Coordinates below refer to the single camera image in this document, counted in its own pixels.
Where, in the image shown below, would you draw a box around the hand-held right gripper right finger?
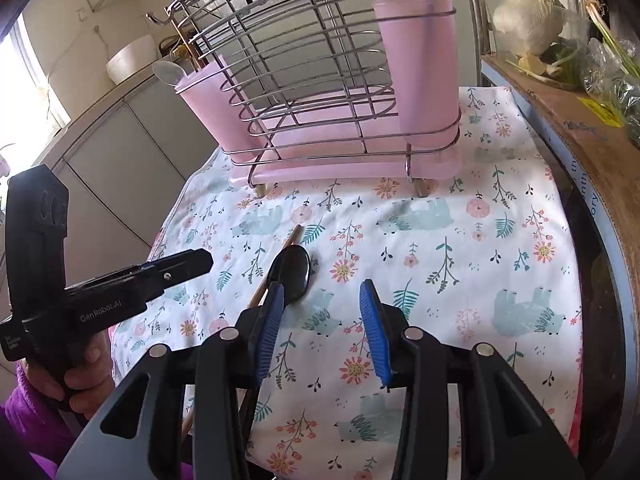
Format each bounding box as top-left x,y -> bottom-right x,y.
359,279 -> 585,480

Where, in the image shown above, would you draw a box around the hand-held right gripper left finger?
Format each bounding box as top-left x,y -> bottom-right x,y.
60,282 -> 287,480

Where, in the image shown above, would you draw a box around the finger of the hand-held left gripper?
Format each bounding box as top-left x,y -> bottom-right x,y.
145,249 -> 214,302

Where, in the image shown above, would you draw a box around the black spoon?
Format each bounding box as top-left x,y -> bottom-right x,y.
267,245 -> 312,306

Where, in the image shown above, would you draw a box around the light wooden chopstick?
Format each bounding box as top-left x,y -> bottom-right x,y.
179,224 -> 304,438

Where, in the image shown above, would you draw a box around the pink plastic utensil cup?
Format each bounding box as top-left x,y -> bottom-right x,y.
371,0 -> 463,181
175,55 -> 266,166

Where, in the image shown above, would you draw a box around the pink plastic drip tray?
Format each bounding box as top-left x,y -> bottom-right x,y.
229,87 -> 463,187

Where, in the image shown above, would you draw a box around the white soup spoon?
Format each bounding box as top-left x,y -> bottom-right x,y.
151,60 -> 187,87

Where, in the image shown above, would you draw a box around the brown wooden chopstick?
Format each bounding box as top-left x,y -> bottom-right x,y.
170,22 -> 203,73

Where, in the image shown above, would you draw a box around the metal wire utensil rack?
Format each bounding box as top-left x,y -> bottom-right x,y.
146,0 -> 463,197

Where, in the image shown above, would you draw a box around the person's left forearm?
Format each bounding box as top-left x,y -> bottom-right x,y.
0,362 -> 193,480

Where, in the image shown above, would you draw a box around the person's left hand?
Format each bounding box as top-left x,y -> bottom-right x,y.
22,329 -> 116,420

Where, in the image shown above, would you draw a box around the floral printed cloth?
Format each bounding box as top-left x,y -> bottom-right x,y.
110,85 -> 586,480

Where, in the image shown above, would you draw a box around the grey kitchen cabinet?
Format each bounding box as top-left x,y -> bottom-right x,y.
30,60 -> 226,281

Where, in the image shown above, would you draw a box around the white plastic bucket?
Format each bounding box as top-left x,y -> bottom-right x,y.
106,35 -> 160,86

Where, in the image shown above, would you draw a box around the pink dotted cloth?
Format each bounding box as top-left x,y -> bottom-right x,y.
567,370 -> 587,453

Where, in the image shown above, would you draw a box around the bag of green vegetables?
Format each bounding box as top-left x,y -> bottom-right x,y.
545,35 -> 640,146

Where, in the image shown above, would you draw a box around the napa cabbage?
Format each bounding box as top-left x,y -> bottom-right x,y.
492,0 -> 568,57

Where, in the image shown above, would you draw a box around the green onions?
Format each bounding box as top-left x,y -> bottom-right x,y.
582,0 -> 640,81

